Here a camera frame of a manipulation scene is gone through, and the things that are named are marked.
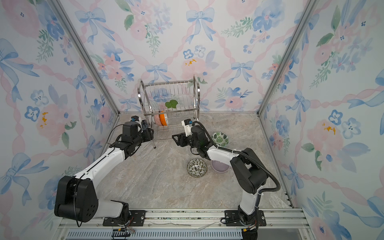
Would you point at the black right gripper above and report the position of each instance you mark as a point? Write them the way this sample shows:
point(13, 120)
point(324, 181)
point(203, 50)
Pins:
point(182, 139)

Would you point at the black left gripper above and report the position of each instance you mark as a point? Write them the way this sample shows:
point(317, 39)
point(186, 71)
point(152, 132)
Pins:
point(148, 134)

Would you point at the orange bowl white inside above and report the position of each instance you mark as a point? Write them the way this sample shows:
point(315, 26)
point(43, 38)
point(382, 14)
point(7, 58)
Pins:
point(163, 118)

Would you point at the steel wire dish rack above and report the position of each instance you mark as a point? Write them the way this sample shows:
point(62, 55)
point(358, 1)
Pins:
point(153, 96)

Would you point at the lavender bowl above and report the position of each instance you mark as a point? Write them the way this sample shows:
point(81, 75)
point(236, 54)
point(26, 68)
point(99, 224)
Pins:
point(220, 167)

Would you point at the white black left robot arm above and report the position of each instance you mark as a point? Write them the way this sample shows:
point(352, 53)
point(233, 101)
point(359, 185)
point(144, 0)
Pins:
point(76, 197)

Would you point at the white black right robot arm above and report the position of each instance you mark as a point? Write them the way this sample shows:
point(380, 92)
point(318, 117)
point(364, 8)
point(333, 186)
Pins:
point(248, 170)

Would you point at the green leaf rack ornament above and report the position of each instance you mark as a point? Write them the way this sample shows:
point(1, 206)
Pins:
point(172, 104)

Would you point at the green leaf pattern bowl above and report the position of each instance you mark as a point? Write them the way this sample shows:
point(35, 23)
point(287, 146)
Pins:
point(220, 139)

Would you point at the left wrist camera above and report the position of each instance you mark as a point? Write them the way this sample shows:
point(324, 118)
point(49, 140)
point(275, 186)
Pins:
point(136, 119)

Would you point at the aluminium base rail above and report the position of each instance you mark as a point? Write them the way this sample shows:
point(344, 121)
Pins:
point(192, 224)

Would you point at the aluminium corner post left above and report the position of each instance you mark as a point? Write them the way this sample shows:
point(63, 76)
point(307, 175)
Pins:
point(63, 17)

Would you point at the aluminium corner post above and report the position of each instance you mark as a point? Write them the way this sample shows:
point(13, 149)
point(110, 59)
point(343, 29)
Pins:
point(63, 17)
point(305, 18)

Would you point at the aluminium corner post right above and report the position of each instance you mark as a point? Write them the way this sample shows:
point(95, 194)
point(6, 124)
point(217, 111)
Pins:
point(305, 18)

